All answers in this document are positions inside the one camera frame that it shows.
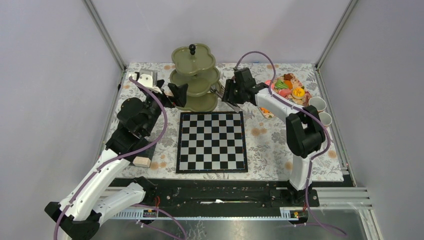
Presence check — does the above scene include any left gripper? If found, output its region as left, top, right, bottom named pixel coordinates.
left=142, top=79, right=189, bottom=135

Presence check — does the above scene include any green three-tier dessert stand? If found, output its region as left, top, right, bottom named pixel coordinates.
left=169, top=43, right=221, bottom=112

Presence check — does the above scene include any green cake slice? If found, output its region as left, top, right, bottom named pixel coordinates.
left=274, top=80, right=289, bottom=90

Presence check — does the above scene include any pink cake slice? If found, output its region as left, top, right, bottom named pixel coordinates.
left=278, top=88, right=292, bottom=98

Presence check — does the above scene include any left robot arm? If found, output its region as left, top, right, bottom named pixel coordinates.
left=44, top=80, right=188, bottom=240

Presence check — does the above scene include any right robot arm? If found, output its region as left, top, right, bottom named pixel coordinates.
left=221, top=67, right=326, bottom=206

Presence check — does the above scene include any orange fish cookie left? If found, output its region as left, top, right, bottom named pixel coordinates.
left=260, top=107, right=270, bottom=114

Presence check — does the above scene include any black white chessboard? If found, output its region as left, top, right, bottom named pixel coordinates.
left=175, top=111, right=249, bottom=174

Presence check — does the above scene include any floral serving tray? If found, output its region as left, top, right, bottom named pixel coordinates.
left=265, top=73, right=312, bottom=106

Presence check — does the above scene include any brown star cookie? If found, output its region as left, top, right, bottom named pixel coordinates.
left=283, top=73, right=295, bottom=81

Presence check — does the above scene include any orange round pastry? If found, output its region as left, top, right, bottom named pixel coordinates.
left=283, top=80, right=293, bottom=90

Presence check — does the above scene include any grey lego baseplate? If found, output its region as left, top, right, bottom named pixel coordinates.
left=136, top=143, right=157, bottom=160

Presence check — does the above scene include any yellow frosted donut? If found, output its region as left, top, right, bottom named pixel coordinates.
left=291, top=87, right=306, bottom=100

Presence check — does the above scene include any floral tablecloth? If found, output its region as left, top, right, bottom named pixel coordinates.
left=106, top=62, right=343, bottom=182

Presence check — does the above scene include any wooden block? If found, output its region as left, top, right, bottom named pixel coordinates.
left=132, top=156, right=152, bottom=168

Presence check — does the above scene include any large pink mug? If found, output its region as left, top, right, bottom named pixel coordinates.
left=308, top=96, right=327, bottom=113

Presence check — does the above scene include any small pink mug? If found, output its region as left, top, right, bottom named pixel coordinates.
left=318, top=111, right=333, bottom=128

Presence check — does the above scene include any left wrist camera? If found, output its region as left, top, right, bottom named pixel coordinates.
left=135, top=69, right=158, bottom=88

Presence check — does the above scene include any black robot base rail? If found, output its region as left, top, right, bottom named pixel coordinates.
left=110, top=176, right=320, bottom=218

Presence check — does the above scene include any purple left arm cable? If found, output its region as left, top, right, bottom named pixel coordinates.
left=52, top=76, right=169, bottom=240

